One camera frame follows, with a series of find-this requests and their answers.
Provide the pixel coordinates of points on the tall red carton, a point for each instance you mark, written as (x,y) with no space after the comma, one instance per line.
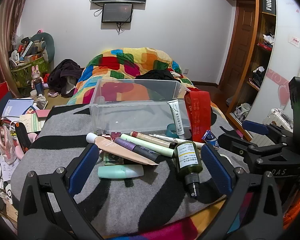
(198,112)

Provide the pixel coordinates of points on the striped curtain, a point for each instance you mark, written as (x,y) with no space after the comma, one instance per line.
(5,30)

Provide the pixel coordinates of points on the pink rabbit toy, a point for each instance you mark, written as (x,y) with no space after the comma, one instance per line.
(35,73)

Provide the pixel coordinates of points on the white ointment tube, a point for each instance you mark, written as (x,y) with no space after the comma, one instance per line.
(177,117)

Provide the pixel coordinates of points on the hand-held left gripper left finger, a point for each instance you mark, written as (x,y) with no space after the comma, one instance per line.
(85,165)

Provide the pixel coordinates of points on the small green box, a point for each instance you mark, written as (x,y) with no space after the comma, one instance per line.
(110,158)

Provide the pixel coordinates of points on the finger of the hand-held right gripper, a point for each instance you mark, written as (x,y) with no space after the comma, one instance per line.
(237,146)
(255,127)

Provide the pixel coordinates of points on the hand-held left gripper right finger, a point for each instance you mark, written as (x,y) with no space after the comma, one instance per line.
(215,165)

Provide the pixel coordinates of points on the blue bottle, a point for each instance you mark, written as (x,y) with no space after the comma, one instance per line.
(39,87)

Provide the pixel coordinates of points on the small wall screen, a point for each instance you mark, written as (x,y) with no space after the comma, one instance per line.
(117,12)

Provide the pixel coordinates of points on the grey neck pillow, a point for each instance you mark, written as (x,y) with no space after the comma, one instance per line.
(48,42)

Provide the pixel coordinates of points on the dark clothes pile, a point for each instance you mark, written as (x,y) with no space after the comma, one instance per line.
(62,72)

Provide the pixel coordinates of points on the red box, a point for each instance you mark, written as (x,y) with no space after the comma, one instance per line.
(0,95)

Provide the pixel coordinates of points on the wooden wardrobe shelf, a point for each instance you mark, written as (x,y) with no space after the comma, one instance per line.
(258,55)

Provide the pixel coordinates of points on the dark green spray bottle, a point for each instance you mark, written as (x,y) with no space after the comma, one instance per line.
(188,160)

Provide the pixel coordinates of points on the white suitcase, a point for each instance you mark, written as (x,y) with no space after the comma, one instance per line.
(277,116)

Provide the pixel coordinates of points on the small blue packet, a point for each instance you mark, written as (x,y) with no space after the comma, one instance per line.
(210,137)

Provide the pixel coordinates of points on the white sliding wardrobe door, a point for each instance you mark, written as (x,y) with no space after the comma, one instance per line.
(287,55)

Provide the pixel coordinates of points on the long light green tube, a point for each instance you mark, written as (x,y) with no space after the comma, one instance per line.
(150,146)

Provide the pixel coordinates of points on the teal tape roll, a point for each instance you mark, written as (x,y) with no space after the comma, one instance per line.
(170,130)

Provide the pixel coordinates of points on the pink hair clip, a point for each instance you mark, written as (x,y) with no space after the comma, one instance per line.
(115,135)

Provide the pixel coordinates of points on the wooden door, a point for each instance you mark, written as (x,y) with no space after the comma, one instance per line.
(240,42)

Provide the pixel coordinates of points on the beige cosmetic tube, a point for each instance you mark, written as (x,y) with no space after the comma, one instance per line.
(120,150)

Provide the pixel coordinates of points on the pink bag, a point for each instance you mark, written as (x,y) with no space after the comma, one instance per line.
(6,145)

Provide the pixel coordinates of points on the black clothes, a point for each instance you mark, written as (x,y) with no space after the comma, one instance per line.
(157,75)

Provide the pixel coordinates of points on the green storage basket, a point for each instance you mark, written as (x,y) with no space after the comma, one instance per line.
(22,76)

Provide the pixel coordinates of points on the colourful patchwork quilt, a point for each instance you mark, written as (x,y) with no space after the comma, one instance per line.
(130,62)

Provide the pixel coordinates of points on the black lettered box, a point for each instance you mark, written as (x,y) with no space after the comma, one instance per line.
(268,3)

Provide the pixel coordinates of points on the blue notebook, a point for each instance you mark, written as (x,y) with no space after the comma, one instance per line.
(15,107)

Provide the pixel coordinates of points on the clear plastic storage box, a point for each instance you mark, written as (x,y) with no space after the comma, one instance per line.
(140,115)

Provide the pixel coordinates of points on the mint green squeeze tube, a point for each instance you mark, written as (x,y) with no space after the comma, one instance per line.
(115,172)

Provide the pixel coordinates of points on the cream cosmetic pen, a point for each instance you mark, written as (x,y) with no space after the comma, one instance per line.
(162,138)

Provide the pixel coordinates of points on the purple and black tube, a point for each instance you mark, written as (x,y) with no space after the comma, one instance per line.
(130,145)

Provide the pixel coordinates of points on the beige stick with red cap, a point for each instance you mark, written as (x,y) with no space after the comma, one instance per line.
(145,137)

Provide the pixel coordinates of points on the cream patterned booklet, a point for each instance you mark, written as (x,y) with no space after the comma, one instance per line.
(30,123)

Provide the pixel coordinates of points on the white bag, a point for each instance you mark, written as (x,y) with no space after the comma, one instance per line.
(242,110)

